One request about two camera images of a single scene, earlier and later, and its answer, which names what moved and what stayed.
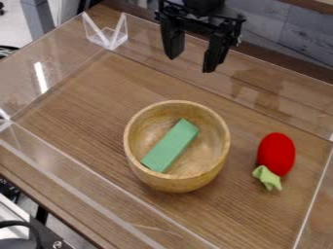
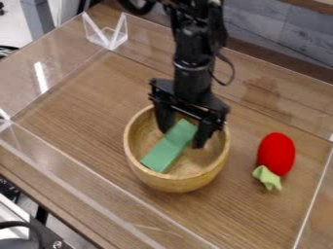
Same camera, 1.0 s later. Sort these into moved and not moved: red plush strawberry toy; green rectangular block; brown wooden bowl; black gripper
Moved: black gripper
Not moved: green rectangular block; brown wooden bowl; red plush strawberry toy
